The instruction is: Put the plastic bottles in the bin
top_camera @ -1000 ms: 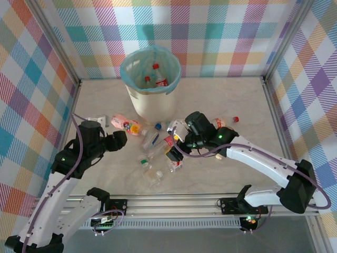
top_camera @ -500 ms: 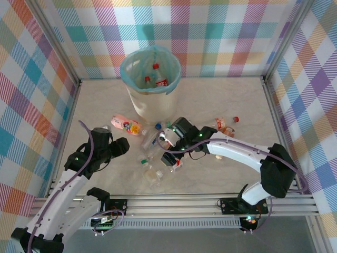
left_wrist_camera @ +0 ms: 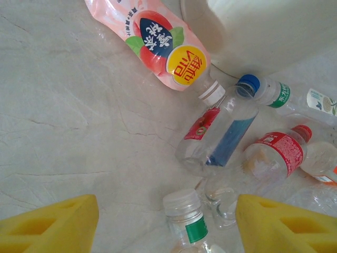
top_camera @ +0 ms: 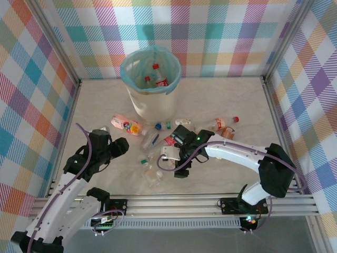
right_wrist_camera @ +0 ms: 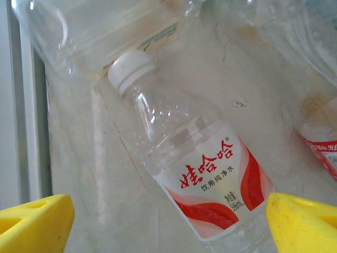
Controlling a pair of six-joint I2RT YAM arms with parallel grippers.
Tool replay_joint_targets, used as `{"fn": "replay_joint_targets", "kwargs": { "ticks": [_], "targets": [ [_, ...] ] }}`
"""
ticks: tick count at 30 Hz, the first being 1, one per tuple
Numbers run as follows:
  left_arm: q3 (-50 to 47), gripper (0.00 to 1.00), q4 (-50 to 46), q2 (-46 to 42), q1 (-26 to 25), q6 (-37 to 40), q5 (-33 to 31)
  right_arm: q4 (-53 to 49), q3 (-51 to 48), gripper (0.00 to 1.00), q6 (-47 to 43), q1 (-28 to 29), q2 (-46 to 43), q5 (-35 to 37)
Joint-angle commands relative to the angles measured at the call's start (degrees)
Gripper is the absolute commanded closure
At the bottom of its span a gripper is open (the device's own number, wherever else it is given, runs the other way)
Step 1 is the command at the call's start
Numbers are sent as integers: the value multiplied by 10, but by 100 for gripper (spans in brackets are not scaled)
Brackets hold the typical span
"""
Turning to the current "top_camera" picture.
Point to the small white green label bottle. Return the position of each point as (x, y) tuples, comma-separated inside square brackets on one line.
[(183, 122)]

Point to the pink drink bottle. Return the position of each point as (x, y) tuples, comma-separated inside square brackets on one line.
[(126, 125)]

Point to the small clear bottle green cap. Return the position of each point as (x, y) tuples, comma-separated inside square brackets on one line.
[(143, 161)]

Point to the small clear bottle white cap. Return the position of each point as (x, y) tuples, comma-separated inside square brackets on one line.
[(151, 177)]

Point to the clear bottle orange-red label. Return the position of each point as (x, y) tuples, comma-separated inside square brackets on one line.
[(220, 122)]

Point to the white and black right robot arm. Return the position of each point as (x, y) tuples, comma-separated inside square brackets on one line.
[(231, 155)]

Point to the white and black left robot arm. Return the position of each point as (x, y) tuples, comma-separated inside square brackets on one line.
[(60, 208)]

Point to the white waste bin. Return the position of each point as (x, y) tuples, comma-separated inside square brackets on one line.
[(152, 105)]

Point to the white bin with blue liner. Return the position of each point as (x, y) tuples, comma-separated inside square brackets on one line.
[(131, 66)]

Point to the small clear bottle blue cap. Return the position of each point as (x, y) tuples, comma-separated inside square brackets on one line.
[(164, 125)]

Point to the clear bottle blue label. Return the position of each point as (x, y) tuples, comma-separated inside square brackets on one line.
[(150, 139)]

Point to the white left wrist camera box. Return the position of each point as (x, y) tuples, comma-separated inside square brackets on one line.
[(105, 129)]

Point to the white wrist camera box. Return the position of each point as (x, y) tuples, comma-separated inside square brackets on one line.
[(169, 152), (105, 129)]

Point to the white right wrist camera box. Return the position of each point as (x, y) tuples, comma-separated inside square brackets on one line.
[(169, 152)]

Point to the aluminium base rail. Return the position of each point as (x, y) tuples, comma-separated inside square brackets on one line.
[(171, 205)]

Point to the aluminium side rail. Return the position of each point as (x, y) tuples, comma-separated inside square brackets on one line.
[(69, 118), (277, 118)]

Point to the aluminium corner post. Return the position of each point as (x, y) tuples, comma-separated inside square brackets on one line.
[(59, 44), (287, 39)]

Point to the aluminium frame leg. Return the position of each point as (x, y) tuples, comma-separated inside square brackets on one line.
[(317, 237)]

